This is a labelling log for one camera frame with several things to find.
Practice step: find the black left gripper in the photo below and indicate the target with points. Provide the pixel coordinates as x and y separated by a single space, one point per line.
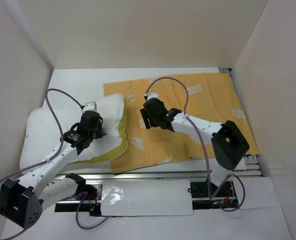
100 132

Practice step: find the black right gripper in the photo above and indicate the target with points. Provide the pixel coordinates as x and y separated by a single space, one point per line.
146 115

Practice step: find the Mickey Mouse pillowcase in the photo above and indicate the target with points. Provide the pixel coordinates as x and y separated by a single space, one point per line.
205 101

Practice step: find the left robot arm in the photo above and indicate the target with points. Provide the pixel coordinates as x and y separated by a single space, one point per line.
23 201

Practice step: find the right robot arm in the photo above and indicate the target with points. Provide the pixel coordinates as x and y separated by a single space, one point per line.
229 144

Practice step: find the white cover plate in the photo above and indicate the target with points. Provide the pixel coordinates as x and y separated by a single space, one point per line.
122 198

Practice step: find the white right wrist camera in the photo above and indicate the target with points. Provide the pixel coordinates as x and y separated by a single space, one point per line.
151 95

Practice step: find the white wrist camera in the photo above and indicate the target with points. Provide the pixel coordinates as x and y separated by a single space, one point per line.
90 106
151 95

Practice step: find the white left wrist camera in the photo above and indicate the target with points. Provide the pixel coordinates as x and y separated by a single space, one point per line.
90 106

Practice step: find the aluminium side rail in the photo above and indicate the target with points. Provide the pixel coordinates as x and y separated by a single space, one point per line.
251 161

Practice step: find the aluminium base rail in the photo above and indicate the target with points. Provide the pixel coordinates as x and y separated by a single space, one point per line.
166 175

